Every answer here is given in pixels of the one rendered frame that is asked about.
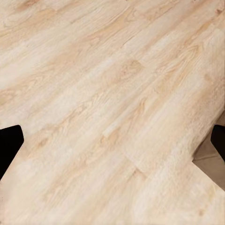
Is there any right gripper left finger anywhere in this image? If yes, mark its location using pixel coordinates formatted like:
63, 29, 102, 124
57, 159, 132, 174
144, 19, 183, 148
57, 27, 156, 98
0, 125, 24, 180

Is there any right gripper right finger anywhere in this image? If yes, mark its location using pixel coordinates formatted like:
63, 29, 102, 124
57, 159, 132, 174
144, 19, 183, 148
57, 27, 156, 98
210, 124, 225, 161

